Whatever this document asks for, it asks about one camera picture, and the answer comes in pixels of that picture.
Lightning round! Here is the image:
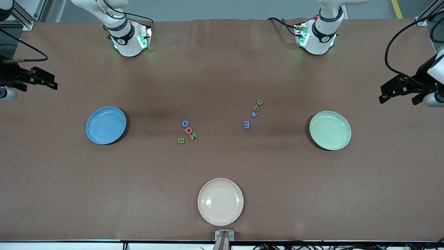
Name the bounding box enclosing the brown table cover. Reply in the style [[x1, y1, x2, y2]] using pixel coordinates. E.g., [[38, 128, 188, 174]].
[[0, 18, 444, 242]]

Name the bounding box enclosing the aluminium frame post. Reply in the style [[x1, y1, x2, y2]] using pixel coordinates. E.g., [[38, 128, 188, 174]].
[[0, 0, 47, 31], [416, 0, 444, 27]]

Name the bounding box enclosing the blue plate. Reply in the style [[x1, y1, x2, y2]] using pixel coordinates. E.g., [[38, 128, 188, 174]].
[[86, 106, 127, 145]]

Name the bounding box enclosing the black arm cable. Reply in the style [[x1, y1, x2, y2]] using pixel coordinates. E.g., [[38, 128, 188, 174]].
[[384, 10, 444, 84], [0, 28, 49, 63]]

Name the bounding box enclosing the base connector box green light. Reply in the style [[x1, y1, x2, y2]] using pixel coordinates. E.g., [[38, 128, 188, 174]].
[[137, 24, 152, 49], [295, 23, 310, 47]]

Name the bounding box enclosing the black base cable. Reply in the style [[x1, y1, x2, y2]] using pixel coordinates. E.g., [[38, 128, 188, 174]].
[[266, 17, 299, 37], [123, 13, 154, 24]]

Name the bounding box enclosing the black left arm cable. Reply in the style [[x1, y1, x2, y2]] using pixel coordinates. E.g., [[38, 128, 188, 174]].
[[384, 10, 444, 84]]

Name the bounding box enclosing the cream plate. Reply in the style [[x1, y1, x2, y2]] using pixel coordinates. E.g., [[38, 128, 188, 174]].
[[197, 178, 244, 226]]

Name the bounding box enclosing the light green plate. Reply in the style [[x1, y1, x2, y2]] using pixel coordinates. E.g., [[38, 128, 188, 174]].
[[309, 111, 352, 151]]

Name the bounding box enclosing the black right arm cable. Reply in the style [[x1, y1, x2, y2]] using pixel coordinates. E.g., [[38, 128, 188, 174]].
[[0, 28, 49, 63]]

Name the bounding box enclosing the black cable bundle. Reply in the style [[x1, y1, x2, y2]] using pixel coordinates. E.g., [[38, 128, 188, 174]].
[[253, 241, 444, 250]]

